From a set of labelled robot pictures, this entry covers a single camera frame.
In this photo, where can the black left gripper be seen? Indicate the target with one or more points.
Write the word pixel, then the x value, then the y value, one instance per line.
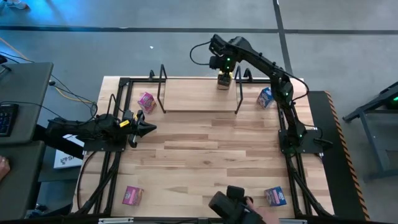
pixel 132 128

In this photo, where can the white printed box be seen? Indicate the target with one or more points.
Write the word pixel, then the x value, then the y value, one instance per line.
pixel 66 160

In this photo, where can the black table clamp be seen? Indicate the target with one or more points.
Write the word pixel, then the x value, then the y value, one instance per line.
pixel 247 75
pixel 151 75

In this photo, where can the black aluminium rig frame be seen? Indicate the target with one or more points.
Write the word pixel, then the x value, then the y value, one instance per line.
pixel 143 81

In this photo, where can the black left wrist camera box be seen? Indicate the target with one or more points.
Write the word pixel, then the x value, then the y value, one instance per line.
pixel 127 115

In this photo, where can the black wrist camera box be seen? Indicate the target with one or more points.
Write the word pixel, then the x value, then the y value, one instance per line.
pixel 214 62
pixel 127 115

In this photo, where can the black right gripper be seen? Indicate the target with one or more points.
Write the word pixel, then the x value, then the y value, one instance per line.
pixel 227 64

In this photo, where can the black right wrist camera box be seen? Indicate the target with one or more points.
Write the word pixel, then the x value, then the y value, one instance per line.
pixel 214 62

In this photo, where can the person's shoe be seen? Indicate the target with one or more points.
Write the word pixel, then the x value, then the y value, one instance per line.
pixel 15 3

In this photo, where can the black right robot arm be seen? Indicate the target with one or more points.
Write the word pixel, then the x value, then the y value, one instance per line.
pixel 264 63

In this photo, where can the black keyboard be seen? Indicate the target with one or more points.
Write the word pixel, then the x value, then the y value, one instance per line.
pixel 7 119

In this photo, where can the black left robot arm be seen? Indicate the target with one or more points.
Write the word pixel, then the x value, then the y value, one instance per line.
pixel 77 128

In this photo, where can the yellow and pink cereal box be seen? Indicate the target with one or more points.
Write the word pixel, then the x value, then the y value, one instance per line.
pixel 224 84
pixel 132 196
pixel 146 102

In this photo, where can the black mat with hazard stripe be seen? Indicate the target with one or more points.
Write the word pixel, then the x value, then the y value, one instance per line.
pixel 332 174

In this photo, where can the blue and pink cereal box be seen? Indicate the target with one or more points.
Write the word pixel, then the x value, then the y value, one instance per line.
pixel 275 196
pixel 265 98

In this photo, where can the person's hand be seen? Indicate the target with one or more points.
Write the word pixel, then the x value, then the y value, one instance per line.
pixel 3 168

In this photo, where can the neighbouring black rig frame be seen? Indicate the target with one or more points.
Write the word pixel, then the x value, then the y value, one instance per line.
pixel 367 124

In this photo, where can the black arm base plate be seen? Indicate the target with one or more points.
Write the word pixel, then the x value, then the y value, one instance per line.
pixel 311 140
pixel 105 145

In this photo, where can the grey desk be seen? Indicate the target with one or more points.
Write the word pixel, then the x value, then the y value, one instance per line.
pixel 25 99
pixel 18 180

